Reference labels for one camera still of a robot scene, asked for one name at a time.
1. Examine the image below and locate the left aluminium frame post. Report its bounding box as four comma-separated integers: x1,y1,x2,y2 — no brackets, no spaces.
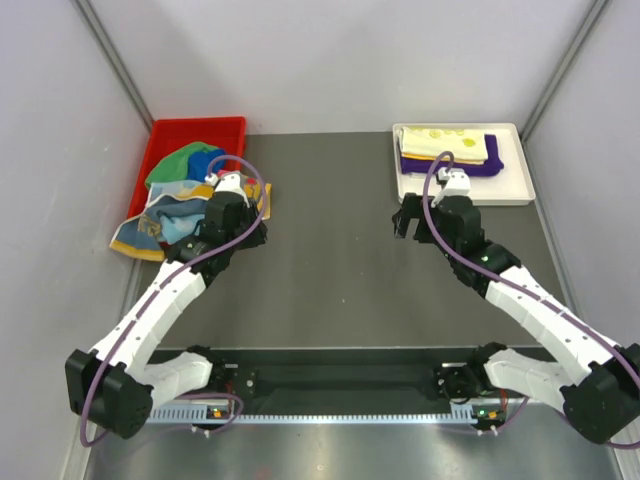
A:
70,0,154,132

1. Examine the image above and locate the right aluminium frame post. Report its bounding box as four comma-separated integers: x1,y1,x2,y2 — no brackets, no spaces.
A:
520,0,611,143

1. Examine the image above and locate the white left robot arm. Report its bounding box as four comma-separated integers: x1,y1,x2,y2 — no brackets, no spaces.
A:
65,188,267,439

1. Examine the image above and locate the white plastic tray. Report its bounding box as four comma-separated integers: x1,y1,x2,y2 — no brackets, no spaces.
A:
392,123,536,206

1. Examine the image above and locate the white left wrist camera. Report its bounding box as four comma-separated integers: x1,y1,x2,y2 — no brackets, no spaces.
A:
205,173,247,198

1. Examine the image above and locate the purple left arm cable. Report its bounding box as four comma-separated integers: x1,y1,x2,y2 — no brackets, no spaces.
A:
79,154,268,448

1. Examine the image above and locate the pink towel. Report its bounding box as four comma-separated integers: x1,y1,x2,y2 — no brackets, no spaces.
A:
217,170,242,180

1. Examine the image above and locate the yellow and blue cartoon towel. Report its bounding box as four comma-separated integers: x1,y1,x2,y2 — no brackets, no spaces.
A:
108,171,274,263

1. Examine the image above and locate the purple folded towel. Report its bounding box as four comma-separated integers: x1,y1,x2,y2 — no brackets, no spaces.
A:
400,134,504,178

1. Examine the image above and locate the aluminium frame post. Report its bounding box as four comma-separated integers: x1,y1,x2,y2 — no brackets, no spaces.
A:
70,0,154,132
520,0,611,143

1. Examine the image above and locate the royal blue towel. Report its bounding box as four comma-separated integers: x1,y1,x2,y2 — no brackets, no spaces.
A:
186,149,226,183

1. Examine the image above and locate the cream folded towel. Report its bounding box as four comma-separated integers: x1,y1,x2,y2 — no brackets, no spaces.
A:
398,126,488,160

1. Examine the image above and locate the red plastic bin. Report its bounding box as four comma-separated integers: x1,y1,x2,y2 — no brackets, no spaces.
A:
128,116,247,217

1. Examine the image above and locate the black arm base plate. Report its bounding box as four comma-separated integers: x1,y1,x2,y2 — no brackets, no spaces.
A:
149,347,541,416

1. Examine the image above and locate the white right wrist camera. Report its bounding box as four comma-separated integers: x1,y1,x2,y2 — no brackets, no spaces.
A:
431,168,471,208

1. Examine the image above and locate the light blue patterned towel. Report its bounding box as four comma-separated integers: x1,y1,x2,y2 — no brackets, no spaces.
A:
144,180,213,245

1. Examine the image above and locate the green towel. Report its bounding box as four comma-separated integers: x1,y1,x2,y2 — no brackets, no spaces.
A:
145,142,222,189

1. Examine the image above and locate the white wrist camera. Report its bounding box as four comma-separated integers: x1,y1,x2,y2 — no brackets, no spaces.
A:
431,168,471,208
205,173,247,198

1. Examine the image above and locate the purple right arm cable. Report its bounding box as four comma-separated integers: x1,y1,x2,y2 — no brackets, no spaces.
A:
422,151,640,449

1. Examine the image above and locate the grey slotted cable duct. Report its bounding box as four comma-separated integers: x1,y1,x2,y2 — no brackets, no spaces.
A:
147,402,506,427

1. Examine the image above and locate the orange folded towel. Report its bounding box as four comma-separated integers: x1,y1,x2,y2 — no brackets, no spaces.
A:
401,154,489,166

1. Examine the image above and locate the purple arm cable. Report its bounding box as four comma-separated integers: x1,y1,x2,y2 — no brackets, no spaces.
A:
422,151,640,449
79,154,268,448

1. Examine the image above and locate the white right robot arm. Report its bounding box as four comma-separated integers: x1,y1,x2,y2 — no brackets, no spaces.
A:
392,194,639,444

